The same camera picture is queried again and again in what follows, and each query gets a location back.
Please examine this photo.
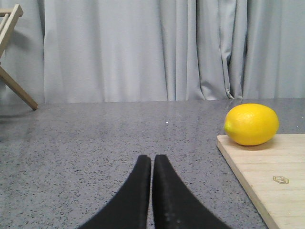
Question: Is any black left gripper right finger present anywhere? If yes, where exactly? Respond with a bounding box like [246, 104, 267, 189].
[152, 155, 229, 229]

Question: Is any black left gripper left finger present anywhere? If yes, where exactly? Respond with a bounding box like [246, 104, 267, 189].
[80, 155, 151, 229]

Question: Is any light wooden cutting board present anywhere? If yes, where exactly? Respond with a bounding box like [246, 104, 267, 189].
[217, 134, 305, 229]

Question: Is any yellow lemon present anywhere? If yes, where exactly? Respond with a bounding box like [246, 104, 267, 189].
[224, 103, 279, 146]

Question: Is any grey curtain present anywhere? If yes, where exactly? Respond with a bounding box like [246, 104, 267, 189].
[1, 0, 305, 103]

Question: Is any wooden folding rack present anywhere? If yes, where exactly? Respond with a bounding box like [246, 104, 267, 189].
[0, 4, 38, 111]

